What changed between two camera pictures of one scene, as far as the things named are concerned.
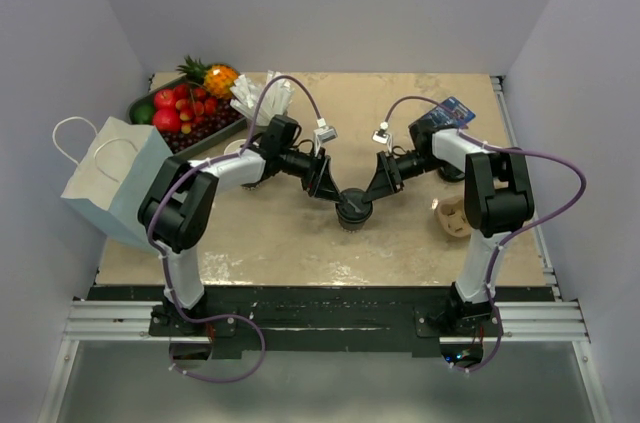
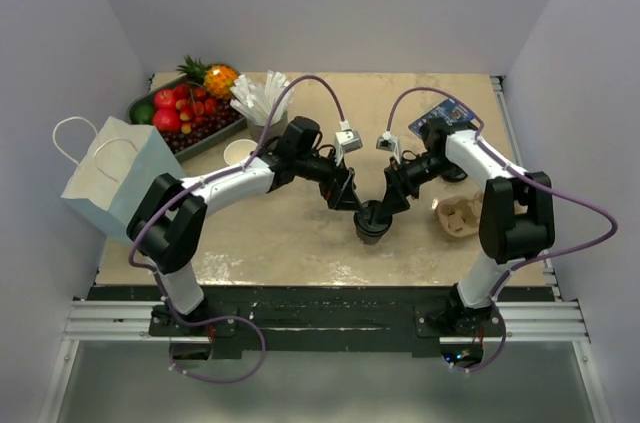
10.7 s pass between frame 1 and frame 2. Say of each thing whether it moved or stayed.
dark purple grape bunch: stayed
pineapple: stayed
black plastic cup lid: moved
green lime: stayed
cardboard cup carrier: stayed
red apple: stayed
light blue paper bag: stayed
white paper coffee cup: moved
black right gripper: moved
